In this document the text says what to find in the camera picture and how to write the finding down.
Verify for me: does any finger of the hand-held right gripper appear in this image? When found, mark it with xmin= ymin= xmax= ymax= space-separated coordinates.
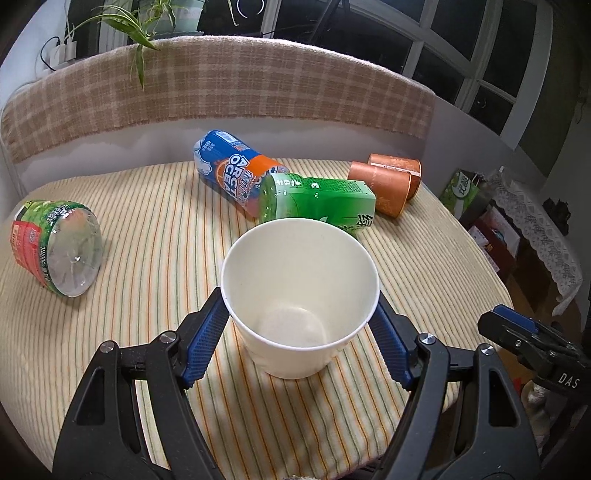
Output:
xmin=478 ymin=313 xmax=536 ymax=366
xmin=492 ymin=305 xmax=556 ymax=343

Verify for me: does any copper paper cup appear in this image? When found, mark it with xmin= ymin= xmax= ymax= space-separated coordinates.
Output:
xmin=347 ymin=161 xmax=413 ymax=217
xmin=368 ymin=153 xmax=422 ymax=200

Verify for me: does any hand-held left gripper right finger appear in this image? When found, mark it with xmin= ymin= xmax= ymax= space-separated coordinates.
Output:
xmin=368 ymin=295 xmax=541 ymax=480

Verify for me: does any white paper cup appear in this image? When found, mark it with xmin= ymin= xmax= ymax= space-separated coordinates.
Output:
xmin=221 ymin=218 xmax=380 ymax=380

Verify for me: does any white power strip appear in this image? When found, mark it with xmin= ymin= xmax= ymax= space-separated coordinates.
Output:
xmin=47 ymin=39 xmax=78 ymax=73

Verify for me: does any dark red box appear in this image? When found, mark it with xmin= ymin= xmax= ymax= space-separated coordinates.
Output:
xmin=466 ymin=208 xmax=522 ymax=280

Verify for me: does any blue and orange plastic bottle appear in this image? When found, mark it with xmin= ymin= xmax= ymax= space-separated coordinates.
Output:
xmin=192 ymin=129 xmax=291 ymax=217

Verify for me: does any green plastic bottle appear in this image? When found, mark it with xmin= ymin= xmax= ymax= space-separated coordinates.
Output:
xmin=257 ymin=172 xmax=377 ymax=238

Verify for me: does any red and green label bottle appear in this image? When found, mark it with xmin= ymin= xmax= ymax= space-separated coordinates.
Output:
xmin=10 ymin=199 xmax=102 ymax=297

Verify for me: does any green spider plant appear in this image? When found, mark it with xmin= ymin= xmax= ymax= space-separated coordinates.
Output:
xmin=65 ymin=0 xmax=206 ymax=90

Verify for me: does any beige plaid blanket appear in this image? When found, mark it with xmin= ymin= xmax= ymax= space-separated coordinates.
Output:
xmin=0 ymin=36 xmax=437 ymax=164

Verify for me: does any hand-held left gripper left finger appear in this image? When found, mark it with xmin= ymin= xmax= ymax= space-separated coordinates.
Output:
xmin=52 ymin=287 xmax=230 ymax=480

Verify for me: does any green paper bag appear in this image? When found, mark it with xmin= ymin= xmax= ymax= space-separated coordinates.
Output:
xmin=438 ymin=168 xmax=484 ymax=219

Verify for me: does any white lace cloth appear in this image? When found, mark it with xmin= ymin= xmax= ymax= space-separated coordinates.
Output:
xmin=490 ymin=178 xmax=585 ymax=304

